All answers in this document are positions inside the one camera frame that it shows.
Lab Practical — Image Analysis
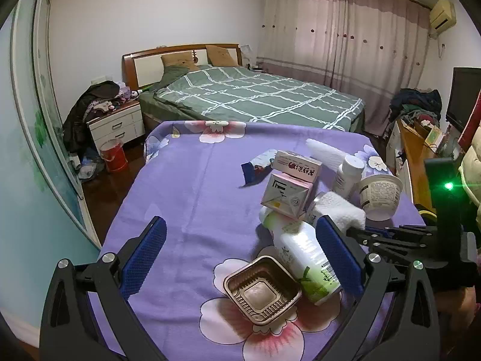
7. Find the pink striped curtain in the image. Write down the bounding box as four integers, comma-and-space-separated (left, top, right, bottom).
259, 0, 431, 134

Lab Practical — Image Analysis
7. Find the white carton box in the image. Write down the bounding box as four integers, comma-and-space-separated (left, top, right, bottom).
261, 171, 316, 219

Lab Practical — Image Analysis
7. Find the white drawer cabinet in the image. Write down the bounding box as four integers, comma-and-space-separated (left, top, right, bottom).
386, 120, 414, 198

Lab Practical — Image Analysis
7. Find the red cloth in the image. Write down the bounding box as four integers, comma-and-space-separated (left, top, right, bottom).
465, 94, 481, 148

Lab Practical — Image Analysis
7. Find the white foam sheet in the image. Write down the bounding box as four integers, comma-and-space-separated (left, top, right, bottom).
306, 138, 351, 170

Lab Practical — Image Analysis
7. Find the white pill bottle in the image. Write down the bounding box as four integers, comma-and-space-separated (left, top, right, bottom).
332, 155, 366, 200

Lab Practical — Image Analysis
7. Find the sliding wardrobe door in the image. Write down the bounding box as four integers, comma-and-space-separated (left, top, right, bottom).
0, 0, 103, 249

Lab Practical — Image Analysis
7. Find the white yogurt cup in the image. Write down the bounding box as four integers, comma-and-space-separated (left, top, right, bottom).
357, 174, 403, 221

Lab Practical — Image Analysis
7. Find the wooden desk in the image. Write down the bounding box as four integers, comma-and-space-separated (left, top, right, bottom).
396, 118, 440, 211

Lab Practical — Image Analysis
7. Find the brown pillow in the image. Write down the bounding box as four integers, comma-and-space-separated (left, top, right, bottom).
161, 53, 198, 71
205, 45, 238, 67

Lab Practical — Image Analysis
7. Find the black television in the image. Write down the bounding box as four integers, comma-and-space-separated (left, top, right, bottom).
446, 67, 481, 133

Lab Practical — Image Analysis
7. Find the blue snack wrapper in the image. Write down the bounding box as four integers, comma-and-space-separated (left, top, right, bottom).
240, 150, 279, 189

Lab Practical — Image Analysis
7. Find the cream puffy jacket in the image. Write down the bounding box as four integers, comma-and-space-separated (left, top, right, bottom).
458, 128, 481, 211

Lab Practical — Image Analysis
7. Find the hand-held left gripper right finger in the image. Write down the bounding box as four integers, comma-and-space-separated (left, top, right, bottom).
316, 215, 442, 361

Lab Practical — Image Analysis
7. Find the red bucket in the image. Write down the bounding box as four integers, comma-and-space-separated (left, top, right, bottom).
100, 139, 128, 173

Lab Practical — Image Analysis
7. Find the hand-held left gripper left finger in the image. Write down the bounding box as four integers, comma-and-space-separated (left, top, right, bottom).
39, 216, 168, 361

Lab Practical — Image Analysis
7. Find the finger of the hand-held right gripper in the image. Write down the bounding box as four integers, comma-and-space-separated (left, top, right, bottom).
365, 224, 437, 238
346, 227, 437, 263

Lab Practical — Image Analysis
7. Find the green label plastic bottle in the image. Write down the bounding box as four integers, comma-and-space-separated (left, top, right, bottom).
259, 207, 342, 306

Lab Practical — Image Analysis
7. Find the heap of mixed clothes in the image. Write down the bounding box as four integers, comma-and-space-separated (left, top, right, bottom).
391, 88, 443, 128

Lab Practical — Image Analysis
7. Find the purple floral blanket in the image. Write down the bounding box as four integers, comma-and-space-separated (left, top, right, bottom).
101, 120, 425, 361

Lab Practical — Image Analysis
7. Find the wooden headboard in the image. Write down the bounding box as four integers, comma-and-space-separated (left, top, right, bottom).
121, 44, 243, 90

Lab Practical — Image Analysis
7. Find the white nightstand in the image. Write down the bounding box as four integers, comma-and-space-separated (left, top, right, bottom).
87, 100, 146, 152

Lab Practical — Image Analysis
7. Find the pink box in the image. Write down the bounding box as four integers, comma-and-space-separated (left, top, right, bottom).
271, 150, 323, 186

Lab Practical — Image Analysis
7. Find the green checked bed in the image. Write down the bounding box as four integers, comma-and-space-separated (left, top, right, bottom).
139, 66, 367, 134

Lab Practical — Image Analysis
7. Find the yellow rimmed waste bin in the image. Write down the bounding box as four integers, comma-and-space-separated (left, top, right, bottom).
416, 205, 438, 222

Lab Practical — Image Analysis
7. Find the brown plastic tray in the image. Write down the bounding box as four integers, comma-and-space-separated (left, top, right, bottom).
223, 256, 303, 326

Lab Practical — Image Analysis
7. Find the beige air conditioner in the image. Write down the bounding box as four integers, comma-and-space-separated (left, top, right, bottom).
429, 0, 456, 33

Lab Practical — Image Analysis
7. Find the green box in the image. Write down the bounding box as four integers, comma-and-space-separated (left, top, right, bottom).
424, 126, 443, 148

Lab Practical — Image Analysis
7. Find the dark clothes pile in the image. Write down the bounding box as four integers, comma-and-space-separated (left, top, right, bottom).
62, 81, 121, 163

